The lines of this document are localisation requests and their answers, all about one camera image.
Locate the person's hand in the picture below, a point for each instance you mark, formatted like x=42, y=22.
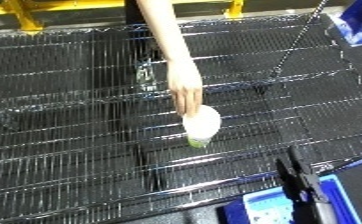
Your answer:
x=185, y=83

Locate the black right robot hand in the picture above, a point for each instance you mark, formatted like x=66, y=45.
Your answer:
x=302, y=186

